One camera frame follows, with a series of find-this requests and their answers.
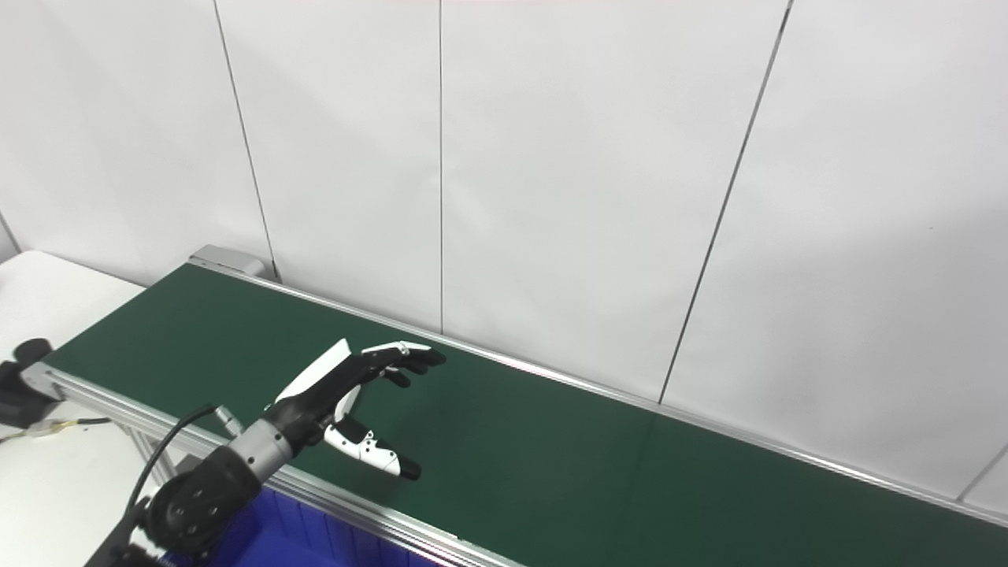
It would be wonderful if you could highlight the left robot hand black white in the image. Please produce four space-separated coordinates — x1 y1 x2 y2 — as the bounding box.
264 339 447 481

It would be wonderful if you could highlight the green conveyor belt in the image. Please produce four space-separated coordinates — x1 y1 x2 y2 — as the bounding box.
20 244 1008 567
43 264 1008 567

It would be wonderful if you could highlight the blue plastic bin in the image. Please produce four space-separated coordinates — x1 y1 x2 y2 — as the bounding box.
161 488 442 567

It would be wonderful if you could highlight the aluminium conveyor leg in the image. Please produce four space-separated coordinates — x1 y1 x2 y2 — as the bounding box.
126 429 180 485

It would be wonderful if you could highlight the black conveyor motor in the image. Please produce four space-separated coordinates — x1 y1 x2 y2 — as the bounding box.
0 339 60 430

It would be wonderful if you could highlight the cable with yellow connector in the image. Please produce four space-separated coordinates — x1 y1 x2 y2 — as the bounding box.
0 417 113 447

